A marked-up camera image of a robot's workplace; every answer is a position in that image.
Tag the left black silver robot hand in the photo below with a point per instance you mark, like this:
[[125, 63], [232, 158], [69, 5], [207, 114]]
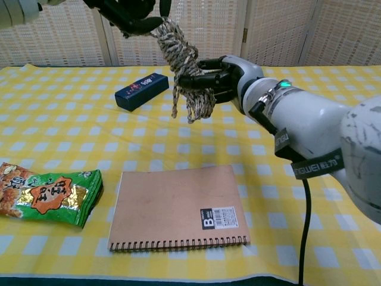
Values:
[[131, 15]]

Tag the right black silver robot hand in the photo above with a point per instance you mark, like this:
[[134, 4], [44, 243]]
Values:
[[238, 77]]

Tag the kraft spiral notebook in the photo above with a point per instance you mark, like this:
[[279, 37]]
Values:
[[175, 205]]

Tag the woven bamboo folding screen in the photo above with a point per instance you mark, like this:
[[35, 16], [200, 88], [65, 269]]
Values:
[[297, 29]]

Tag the dark blue rectangular box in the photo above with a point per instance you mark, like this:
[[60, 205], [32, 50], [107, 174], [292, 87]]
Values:
[[140, 92]]

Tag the yellow white checkered tablecloth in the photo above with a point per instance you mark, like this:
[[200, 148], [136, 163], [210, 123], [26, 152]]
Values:
[[59, 134]]

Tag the green snack bag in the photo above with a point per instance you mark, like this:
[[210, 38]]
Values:
[[50, 196]]

